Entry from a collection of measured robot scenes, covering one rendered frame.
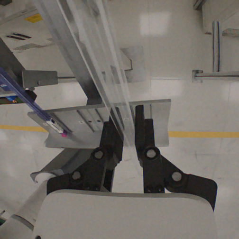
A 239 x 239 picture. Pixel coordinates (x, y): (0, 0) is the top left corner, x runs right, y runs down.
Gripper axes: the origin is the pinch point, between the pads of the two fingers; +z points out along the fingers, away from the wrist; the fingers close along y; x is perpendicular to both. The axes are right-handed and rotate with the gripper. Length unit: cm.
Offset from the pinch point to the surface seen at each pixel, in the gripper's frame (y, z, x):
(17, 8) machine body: -43, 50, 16
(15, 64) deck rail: -33.4, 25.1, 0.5
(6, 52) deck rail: -33.1, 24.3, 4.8
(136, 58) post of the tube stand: -3, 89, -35
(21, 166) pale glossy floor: -149, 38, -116
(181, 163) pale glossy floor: 28, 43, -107
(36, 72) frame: -29.2, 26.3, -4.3
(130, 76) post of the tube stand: -8, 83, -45
